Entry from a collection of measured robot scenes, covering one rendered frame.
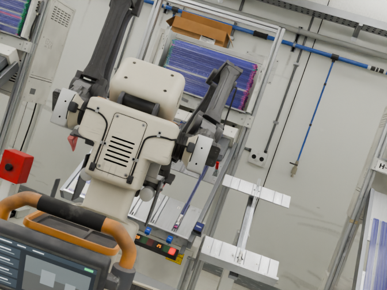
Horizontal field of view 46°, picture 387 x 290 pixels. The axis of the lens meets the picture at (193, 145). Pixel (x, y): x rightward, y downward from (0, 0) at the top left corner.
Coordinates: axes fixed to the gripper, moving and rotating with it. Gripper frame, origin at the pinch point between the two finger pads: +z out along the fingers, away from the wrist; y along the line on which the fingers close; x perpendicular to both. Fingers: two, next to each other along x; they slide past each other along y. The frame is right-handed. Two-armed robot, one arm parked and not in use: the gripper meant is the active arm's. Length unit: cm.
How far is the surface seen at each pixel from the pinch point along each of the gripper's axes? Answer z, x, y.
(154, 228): 16.2, 8.3, -2.9
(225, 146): 0, -50, -18
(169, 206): 14.2, -6.3, -4.1
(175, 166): 9.6, -31.5, 3.0
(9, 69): 2, -55, 123
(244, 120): -10, -66, -22
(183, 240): 16.5, 8.4, -17.6
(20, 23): -21, -73, 127
